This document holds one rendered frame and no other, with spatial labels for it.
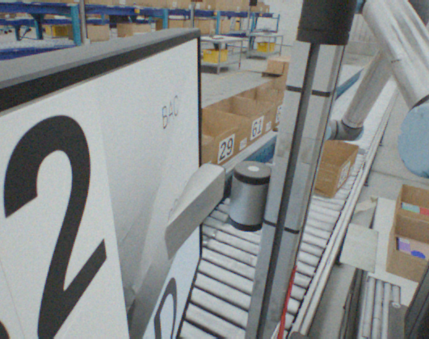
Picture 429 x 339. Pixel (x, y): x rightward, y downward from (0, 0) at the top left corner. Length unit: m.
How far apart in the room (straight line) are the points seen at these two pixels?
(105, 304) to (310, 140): 0.22
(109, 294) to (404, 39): 0.93
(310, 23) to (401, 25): 0.76
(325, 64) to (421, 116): 0.52
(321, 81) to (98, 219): 0.22
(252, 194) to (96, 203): 0.23
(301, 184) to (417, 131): 0.50
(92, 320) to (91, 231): 0.05
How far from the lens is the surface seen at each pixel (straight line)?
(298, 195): 0.36
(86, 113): 0.16
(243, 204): 0.39
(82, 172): 0.16
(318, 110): 0.33
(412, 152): 0.83
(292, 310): 1.20
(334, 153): 2.18
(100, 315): 0.20
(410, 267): 1.44
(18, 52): 5.94
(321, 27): 0.32
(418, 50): 0.99
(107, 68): 0.18
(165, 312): 0.34
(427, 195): 1.98
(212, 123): 1.99
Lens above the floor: 1.57
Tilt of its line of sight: 26 degrees down
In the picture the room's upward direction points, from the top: 5 degrees clockwise
